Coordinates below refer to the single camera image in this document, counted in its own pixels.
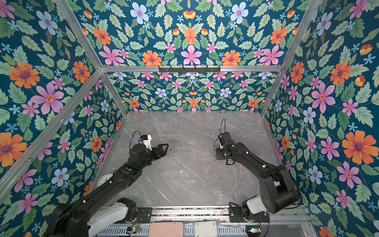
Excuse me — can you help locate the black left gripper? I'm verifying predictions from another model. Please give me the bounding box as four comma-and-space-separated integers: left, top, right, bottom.
138, 142, 168, 170

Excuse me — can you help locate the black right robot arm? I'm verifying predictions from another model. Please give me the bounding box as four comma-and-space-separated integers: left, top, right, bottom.
215, 143, 299, 221

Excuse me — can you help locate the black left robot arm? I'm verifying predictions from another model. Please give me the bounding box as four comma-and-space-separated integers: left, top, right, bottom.
43, 144, 169, 237

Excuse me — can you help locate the white analog alarm clock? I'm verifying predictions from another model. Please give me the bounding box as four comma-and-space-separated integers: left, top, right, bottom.
97, 174, 113, 188

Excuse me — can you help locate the white box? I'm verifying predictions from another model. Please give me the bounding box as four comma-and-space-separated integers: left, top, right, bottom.
194, 221, 218, 237

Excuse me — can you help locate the green circuit board right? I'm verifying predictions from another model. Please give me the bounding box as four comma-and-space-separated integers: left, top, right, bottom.
245, 227, 262, 237

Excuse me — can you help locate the green circuit board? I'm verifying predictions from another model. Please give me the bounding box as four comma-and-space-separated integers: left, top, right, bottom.
245, 227, 262, 237
127, 226, 141, 235

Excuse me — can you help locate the pink box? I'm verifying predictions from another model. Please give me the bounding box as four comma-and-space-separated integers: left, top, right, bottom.
148, 222, 185, 237

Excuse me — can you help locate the green circuit board left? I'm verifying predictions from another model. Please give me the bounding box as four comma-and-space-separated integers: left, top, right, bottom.
127, 226, 141, 235

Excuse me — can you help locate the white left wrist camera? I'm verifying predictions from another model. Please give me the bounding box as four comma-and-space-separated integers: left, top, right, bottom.
140, 135, 152, 150

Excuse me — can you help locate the left camera cable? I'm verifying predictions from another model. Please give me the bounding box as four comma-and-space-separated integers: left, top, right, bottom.
129, 130, 143, 150

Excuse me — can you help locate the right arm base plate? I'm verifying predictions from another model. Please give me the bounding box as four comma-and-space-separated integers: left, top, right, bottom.
229, 206, 269, 223

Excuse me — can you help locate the aluminium front rail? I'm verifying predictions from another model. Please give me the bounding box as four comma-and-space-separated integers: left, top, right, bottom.
97, 205, 311, 225

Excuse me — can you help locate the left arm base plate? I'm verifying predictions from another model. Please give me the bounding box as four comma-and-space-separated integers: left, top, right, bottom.
130, 207, 153, 224

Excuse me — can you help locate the black wall hook rail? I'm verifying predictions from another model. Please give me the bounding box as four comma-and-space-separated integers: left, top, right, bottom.
158, 66, 221, 73

